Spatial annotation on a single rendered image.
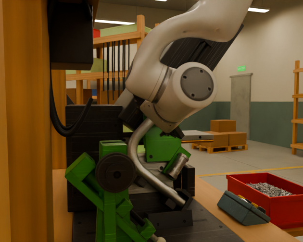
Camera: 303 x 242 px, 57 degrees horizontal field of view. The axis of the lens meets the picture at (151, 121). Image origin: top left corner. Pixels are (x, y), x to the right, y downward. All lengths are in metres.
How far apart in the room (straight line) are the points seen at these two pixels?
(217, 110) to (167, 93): 10.81
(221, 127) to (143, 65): 7.10
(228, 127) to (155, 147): 6.88
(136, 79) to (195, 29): 0.14
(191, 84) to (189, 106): 0.04
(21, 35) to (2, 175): 0.37
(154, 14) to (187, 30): 10.24
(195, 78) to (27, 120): 0.33
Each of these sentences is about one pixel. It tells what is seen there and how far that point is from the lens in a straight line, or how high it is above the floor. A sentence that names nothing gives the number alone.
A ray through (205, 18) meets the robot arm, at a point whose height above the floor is 1.40.
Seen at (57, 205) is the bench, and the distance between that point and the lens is 1.10.
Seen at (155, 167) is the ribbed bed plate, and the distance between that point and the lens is 0.87.
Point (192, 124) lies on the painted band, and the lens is 10.90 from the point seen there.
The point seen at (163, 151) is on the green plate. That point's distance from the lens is 0.86.
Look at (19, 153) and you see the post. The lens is 0.60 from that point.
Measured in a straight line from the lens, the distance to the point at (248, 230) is 0.87.
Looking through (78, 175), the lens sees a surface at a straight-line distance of 0.55.
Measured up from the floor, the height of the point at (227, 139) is 0.31.
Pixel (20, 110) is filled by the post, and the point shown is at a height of 1.23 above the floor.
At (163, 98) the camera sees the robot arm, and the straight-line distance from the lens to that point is 0.51.
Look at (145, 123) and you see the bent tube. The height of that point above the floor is 1.19.
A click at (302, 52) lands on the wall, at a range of 8.19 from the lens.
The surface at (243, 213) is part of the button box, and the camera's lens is 0.89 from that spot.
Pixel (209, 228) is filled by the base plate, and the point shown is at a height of 0.90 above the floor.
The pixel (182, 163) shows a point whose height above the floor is 1.07.
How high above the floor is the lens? 1.25
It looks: 4 degrees down
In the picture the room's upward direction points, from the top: straight up
